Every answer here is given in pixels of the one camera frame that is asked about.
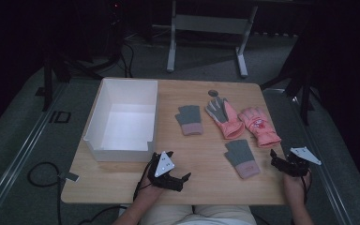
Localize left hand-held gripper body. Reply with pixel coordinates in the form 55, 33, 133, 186
146, 151, 184, 193

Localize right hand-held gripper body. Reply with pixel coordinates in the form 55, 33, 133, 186
271, 146, 323, 177

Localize pink ski glove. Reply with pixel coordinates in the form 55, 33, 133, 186
237, 106, 282, 149
204, 96, 246, 141

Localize gray knit glove pink cuff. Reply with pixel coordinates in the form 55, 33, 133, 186
224, 139, 262, 180
174, 105, 204, 136

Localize white storage box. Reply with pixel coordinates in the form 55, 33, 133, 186
82, 78, 159, 163

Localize person's right hand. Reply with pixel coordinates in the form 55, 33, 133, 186
282, 170, 312, 207

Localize person's left hand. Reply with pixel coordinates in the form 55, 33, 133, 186
136, 171, 167, 205

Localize person's legs in cream trousers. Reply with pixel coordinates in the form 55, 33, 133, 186
139, 204, 258, 225

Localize black tripod stand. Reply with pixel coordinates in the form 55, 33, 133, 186
260, 18, 324, 127
35, 46, 76, 113

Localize gray tape tag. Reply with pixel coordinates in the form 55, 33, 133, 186
57, 172, 81, 183

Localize dark equipment with red light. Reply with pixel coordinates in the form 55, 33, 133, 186
104, 0, 128, 60

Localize right hand-held gripper black cable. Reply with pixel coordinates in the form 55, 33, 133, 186
299, 174, 313, 204

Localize hand-held gripper black cable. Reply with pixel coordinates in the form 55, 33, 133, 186
299, 174, 313, 204
78, 160, 155, 225

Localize metal floor rail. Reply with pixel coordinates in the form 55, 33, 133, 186
262, 87, 354, 225
0, 82, 68, 225

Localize left hand-held gripper black cable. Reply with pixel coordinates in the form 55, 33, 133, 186
78, 160, 155, 225

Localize black cable bundle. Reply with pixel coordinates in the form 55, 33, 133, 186
60, 40, 135, 79

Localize black floor cable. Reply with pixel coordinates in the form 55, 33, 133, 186
27, 161, 63, 225

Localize white metal table frame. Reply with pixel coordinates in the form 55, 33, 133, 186
152, 0, 259, 79

